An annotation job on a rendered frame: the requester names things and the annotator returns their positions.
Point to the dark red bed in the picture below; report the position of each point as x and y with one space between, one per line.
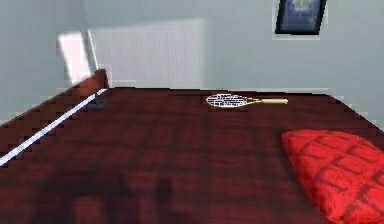
166 150

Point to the small dark grey joystick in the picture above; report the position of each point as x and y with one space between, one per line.
99 102

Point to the white room door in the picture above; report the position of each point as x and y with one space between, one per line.
150 53

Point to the red checked pillow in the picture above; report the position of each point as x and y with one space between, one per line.
340 170

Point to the black framed wall picture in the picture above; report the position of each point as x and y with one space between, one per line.
300 16

